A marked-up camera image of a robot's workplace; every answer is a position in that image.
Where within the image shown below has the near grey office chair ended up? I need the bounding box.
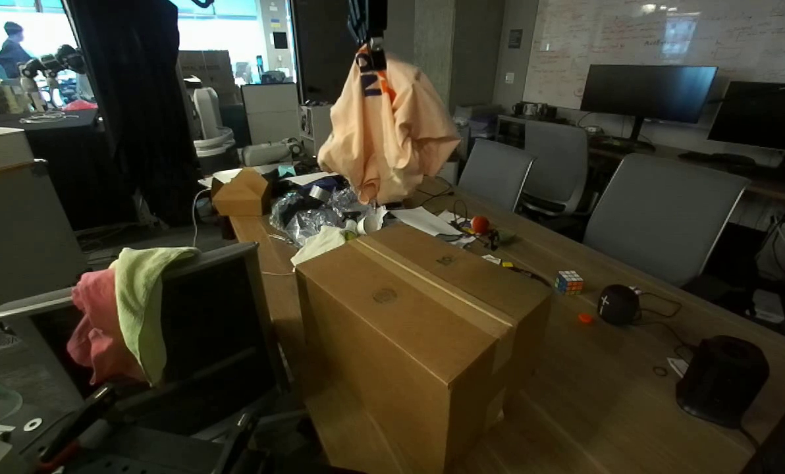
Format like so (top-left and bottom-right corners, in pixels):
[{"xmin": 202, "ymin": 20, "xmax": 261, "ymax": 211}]
[{"xmin": 585, "ymin": 153, "xmax": 746, "ymax": 285}]

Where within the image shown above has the right black monitor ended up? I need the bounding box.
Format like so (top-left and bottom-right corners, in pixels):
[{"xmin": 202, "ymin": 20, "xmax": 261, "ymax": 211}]
[{"xmin": 709, "ymin": 82, "xmax": 785, "ymax": 149}]

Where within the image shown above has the white cloth on table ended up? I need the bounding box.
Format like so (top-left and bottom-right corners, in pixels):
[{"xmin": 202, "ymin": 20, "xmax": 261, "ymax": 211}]
[{"xmin": 289, "ymin": 227, "xmax": 344, "ymax": 265}]

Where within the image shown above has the colourful puzzle cube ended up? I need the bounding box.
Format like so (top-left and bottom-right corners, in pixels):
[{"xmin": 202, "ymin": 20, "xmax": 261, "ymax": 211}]
[{"xmin": 556, "ymin": 268, "xmax": 585, "ymax": 294}]

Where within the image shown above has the pink towel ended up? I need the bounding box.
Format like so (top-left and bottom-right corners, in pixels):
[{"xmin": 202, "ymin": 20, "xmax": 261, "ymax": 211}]
[{"xmin": 66, "ymin": 268, "xmax": 141, "ymax": 385}]

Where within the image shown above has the red ball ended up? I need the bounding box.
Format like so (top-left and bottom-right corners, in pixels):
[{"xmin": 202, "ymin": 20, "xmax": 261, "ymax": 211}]
[{"xmin": 469, "ymin": 216, "xmax": 489, "ymax": 235}]

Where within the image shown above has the clear plastic bags pile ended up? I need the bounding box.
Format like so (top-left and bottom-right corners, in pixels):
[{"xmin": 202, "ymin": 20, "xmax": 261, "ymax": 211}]
[{"xmin": 269, "ymin": 185, "xmax": 388, "ymax": 244}]

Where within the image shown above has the grey mesh office chair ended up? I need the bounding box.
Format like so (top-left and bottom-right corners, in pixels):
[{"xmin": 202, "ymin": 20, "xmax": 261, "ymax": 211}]
[{"xmin": 0, "ymin": 244, "xmax": 282, "ymax": 474}]

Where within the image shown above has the light green towel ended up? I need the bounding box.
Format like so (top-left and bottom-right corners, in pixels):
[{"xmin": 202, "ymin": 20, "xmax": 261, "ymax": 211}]
[{"xmin": 110, "ymin": 247, "xmax": 198, "ymax": 385}]

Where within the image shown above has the left black monitor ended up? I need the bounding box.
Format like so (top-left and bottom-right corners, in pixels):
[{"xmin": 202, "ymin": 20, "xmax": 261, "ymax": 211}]
[{"xmin": 579, "ymin": 65, "xmax": 717, "ymax": 120}]

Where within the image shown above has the large cardboard box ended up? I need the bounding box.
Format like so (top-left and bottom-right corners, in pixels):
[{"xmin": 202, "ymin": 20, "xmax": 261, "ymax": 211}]
[{"xmin": 298, "ymin": 224, "xmax": 550, "ymax": 474}]

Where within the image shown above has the black monitor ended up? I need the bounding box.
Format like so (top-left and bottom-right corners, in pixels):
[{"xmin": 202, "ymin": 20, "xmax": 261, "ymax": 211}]
[
  {"xmin": 709, "ymin": 82, "xmax": 785, "ymax": 149},
  {"xmin": 579, "ymin": 65, "xmax": 717, "ymax": 120}
]

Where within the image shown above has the middle grey office chair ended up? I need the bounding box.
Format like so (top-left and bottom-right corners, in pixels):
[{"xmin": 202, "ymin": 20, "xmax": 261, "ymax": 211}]
[{"xmin": 521, "ymin": 120, "xmax": 588, "ymax": 216}]

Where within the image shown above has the far grey office chair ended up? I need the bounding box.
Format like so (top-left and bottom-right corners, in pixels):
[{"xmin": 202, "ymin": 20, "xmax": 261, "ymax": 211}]
[{"xmin": 457, "ymin": 140, "xmax": 532, "ymax": 211}]

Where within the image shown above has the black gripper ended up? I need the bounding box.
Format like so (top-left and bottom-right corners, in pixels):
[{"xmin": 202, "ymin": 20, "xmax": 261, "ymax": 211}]
[{"xmin": 356, "ymin": 36, "xmax": 388, "ymax": 95}]

